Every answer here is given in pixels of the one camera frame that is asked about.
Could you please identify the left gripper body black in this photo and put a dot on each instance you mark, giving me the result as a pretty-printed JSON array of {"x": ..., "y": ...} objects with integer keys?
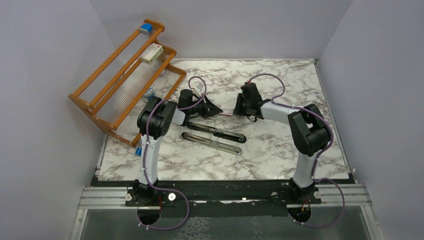
[{"x": 200, "y": 108}]

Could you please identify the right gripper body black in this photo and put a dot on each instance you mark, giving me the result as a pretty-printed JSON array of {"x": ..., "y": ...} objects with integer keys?
[{"x": 245, "y": 110}]

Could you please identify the black stapler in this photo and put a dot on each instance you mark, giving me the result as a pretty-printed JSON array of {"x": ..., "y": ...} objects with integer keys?
[{"x": 217, "y": 132}]

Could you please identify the red white staple box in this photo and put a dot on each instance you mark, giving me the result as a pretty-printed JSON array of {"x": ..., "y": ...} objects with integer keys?
[{"x": 226, "y": 112}]

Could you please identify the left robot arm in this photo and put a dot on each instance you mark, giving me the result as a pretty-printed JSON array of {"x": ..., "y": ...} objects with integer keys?
[{"x": 154, "y": 122}]

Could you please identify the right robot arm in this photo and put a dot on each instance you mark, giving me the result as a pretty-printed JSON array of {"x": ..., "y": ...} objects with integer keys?
[{"x": 310, "y": 133}]

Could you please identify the blue white jar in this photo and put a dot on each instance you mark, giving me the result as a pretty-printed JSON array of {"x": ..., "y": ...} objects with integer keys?
[{"x": 147, "y": 96}]

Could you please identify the white red box on shelf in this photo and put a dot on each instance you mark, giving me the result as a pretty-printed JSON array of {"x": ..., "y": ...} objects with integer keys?
[{"x": 151, "y": 53}]

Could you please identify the orange wooden shelf rack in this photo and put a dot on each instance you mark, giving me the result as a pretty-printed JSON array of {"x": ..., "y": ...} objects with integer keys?
[{"x": 111, "y": 92}]

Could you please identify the blue grey eraser block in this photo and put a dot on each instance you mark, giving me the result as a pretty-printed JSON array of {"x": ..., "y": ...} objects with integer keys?
[{"x": 145, "y": 29}]

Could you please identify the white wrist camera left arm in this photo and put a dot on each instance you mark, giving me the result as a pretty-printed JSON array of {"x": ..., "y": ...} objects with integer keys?
[{"x": 200, "y": 88}]

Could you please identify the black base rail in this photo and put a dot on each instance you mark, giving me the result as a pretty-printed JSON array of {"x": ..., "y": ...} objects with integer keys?
[{"x": 175, "y": 199}]

